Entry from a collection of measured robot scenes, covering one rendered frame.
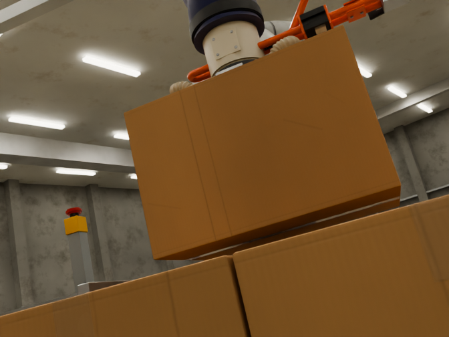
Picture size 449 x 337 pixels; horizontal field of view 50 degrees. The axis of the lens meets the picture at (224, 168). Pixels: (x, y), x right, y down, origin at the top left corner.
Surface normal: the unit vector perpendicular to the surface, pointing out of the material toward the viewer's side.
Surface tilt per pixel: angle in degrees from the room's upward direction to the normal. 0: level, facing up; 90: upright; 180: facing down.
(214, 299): 90
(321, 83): 90
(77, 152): 90
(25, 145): 90
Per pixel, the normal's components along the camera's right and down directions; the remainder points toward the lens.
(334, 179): -0.33, -0.18
